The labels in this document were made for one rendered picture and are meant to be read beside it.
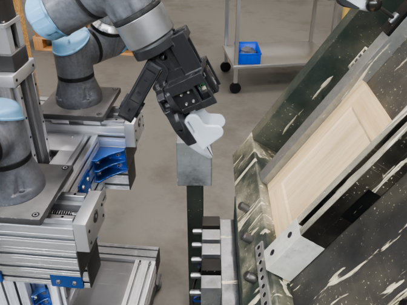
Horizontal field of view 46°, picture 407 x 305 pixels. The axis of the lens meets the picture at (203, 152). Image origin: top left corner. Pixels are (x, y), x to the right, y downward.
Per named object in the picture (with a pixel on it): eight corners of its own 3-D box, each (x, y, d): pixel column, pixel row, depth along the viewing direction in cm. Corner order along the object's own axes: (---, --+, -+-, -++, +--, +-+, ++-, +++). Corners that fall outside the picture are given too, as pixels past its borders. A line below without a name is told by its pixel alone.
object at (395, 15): (386, 22, 121) (358, 3, 112) (397, 9, 119) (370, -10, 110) (395, 29, 118) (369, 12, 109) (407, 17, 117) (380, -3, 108)
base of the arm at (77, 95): (49, 108, 153) (43, 80, 147) (65, 89, 165) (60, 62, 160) (94, 111, 151) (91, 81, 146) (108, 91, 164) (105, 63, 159)
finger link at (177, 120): (195, 147, 73) (167, 100, 69) (186, 150, 73) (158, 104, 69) (198, 132, 77) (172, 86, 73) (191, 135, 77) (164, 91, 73)
